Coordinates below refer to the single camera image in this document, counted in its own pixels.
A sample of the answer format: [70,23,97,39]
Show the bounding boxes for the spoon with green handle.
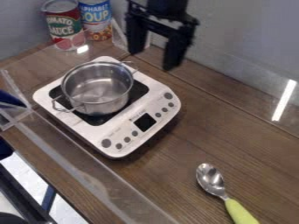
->
[197,163,261,224]

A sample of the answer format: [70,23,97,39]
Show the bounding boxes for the clear acrylic corner bracket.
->
[111,18,151,54]

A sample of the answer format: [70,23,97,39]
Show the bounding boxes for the black metal table frame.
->
[0,164,58,224]

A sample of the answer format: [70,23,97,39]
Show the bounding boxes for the white and black stove top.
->
[33,56,182,158]

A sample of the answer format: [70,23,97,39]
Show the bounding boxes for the clear acrylic front barrier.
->
[2,69,181,224]

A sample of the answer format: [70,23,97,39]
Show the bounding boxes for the silver pot with handles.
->
[51,61,138,116]

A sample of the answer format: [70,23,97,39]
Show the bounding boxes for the alphabet soup can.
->
[79,0,113,41]

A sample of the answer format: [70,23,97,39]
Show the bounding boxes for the tomato sauce can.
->
[42,0,86,51]

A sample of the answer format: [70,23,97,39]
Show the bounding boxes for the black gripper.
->
[126,0,201,71]

